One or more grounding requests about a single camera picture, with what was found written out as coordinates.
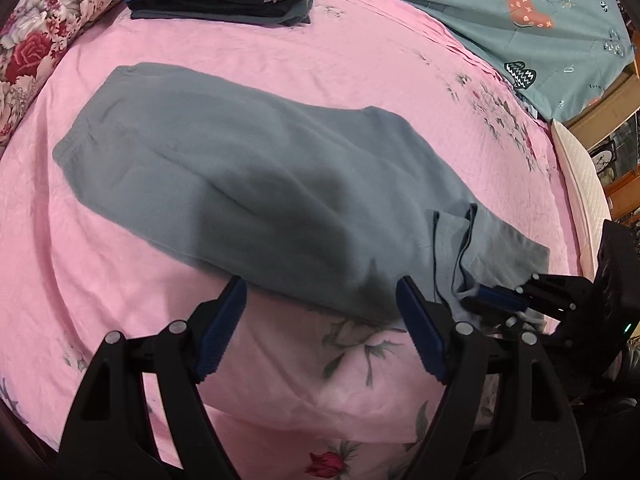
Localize grey pants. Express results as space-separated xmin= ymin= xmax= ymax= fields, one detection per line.
xmin=53 ymin=63 xmax=549 ymax=325

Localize white quilted mattress edge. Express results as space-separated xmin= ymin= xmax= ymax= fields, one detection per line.
xmin=550 ymin=120 xmax=611 ymax=280

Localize pink floral bed sheet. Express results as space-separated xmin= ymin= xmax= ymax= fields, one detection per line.
xmin=0 ymin=0 xmax=582 ymax=480

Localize teal patterned quilt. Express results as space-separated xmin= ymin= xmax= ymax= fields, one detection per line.
xmin=402 ymin=0 xmax=634 ymax=122

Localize dark grey folded garment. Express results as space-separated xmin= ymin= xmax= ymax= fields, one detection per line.
xmin=127 ymin=0 xmax=314 ymax=27

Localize red white floral pillow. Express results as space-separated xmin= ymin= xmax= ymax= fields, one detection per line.
xmin=1 ymin=0 xmax=118 ymax=146

